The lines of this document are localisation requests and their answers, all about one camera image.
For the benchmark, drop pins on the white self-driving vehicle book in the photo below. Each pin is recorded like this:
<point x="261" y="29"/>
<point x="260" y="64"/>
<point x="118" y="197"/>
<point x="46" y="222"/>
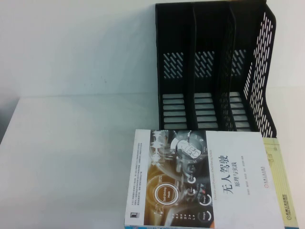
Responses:
<point x="238" y="179"/>

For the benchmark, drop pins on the black plastic book stand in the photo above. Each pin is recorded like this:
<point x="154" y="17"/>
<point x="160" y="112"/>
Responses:
<point x="188" y="71"/>

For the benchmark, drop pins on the yellow mechanical devices book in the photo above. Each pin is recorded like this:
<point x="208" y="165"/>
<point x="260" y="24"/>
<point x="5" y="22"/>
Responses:
<point x="286" y="167"/>

